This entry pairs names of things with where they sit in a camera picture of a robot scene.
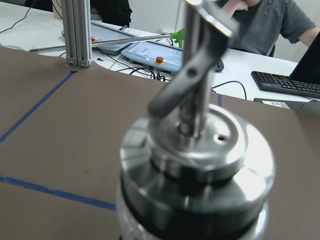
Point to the black computer mouse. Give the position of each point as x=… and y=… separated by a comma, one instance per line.
x=219, y=66

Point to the glass sauce bottle metal spout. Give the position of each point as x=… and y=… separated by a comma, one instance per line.
x=191, y=170

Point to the teach pendant with red button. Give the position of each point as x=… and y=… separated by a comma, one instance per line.
x=154, y=56

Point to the aluminium frame post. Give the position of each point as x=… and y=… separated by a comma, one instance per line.
x=76, y=17

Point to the black laptop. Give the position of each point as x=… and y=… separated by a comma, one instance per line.
x=308, y=68

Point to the black keyboard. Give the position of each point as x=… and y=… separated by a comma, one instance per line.
x=282, y=84

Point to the metal reach grabber stick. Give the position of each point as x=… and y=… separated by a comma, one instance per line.
x=177, y=37

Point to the person in grey shirt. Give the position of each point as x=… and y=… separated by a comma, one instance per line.
x=261, y=22

